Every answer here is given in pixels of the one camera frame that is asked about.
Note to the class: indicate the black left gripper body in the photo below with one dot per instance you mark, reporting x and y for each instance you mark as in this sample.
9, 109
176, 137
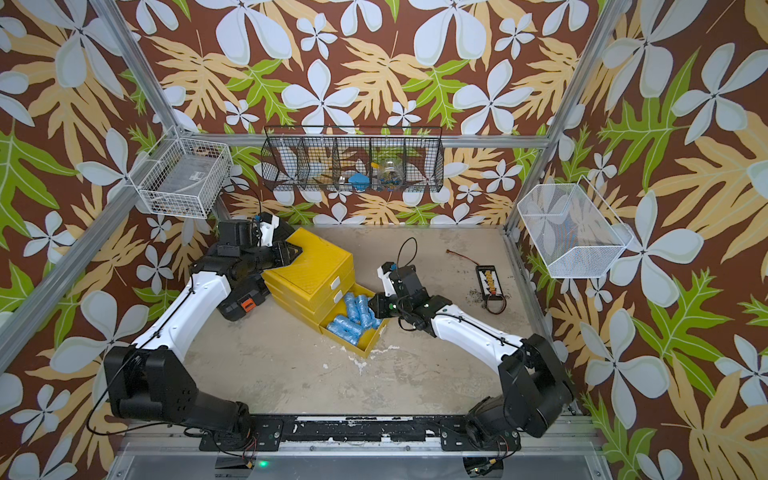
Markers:
264, 258

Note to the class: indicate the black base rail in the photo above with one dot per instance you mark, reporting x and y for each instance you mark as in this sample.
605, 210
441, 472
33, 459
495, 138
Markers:
366, 431

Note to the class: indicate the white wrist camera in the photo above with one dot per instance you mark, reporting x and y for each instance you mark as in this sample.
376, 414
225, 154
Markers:
267, 224
384, 272

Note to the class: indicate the black wire basket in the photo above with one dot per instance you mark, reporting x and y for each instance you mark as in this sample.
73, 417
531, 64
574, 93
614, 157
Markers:
353, 159

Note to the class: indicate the yellow plastic drawer cabinet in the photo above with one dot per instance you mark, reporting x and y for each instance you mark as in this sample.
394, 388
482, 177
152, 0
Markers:
315, 282

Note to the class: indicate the white wire basket left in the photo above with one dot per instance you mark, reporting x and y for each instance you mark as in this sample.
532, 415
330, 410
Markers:
183, 175

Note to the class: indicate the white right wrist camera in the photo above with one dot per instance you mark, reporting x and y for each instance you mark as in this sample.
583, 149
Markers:
384, 272

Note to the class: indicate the yellow bottom drawer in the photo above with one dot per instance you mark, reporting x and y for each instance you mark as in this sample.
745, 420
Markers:
369, 338

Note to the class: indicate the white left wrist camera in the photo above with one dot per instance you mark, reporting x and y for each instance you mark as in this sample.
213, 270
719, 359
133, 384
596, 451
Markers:
267, 224

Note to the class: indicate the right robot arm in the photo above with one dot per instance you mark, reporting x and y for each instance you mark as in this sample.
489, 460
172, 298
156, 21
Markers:
535, 388

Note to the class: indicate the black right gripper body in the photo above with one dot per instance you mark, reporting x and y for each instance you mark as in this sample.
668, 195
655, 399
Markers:
392, 306

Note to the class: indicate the white mesh basket right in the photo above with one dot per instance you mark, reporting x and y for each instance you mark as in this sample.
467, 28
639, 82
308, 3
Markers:
573, 228

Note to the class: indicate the blue trash bag roll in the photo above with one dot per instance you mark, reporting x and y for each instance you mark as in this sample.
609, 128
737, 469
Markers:
350, 336
365, 311
351, 307
343, 320

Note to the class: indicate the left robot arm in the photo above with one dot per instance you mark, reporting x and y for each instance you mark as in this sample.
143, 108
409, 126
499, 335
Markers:
148, 381

